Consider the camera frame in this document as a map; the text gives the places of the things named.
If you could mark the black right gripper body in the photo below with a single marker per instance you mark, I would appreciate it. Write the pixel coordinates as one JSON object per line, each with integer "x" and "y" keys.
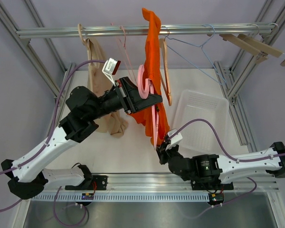
{"x": 166, "y": 154}

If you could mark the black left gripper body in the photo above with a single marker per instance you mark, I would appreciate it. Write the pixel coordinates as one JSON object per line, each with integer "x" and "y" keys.
{"x": 117, "y": 99}

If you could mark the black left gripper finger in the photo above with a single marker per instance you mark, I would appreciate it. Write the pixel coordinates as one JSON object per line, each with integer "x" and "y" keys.
{"x": 130, "y": 88}
{"x": 138, "y": 104}

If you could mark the thick pink plastic hanger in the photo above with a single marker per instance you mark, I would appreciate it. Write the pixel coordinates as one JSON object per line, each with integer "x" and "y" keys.
{"x": 145, "y": 89}

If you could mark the orange t shirt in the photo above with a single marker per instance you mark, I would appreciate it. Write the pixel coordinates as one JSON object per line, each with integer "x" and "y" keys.
{"x": 152, "y": 72}

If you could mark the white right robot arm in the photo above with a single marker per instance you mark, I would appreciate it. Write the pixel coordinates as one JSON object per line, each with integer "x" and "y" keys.
{"x": 215, "y": 172}

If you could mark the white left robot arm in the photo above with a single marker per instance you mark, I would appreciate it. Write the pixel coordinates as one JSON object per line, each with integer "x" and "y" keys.
{"x": 29, "y": 176}

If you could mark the wooden hanger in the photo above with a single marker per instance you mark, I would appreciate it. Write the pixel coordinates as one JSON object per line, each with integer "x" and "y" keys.
{"x": 165, "y": 80}

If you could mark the beige hanger under garment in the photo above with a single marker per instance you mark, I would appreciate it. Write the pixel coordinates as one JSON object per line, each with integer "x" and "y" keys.
{"x": 85, "y": 41}

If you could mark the beige garment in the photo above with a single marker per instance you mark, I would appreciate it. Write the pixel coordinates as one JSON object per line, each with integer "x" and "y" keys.
{"x": 98, "y": 83}

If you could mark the white plastic basket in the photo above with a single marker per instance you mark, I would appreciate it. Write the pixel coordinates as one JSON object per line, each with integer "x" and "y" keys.
{"x": 199, "y": 136}

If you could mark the wooden hangers at right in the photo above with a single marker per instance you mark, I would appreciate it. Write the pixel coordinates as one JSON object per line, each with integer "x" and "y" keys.
{"x": 256, "y": 48}

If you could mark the aluminium hanging rod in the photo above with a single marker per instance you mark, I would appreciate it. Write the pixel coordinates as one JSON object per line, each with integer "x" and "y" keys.
{"x": 114, "y": 31}

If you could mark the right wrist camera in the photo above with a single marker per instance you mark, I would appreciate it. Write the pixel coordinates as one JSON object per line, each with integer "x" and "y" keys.
{"x": 174, "y": 138}

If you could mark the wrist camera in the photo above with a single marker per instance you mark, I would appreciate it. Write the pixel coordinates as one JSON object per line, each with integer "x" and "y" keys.
{"x": 174, "y": 138}
{"x": 110, "y": 68}

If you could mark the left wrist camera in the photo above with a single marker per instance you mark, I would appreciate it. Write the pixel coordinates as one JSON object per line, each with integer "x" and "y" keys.
{"x": 110, "y": 68}

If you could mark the white slotted cable duct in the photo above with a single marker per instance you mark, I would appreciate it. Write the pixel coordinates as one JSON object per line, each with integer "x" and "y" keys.
{"x": 123, "y": 197}

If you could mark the thin pink wire hanger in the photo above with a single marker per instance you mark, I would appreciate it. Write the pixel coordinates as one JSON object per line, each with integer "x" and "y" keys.
{"x": 122, "y": 48}

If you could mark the aluminium front rail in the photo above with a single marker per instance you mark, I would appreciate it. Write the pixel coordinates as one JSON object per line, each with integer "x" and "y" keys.
{"x": 165, "y": 182}

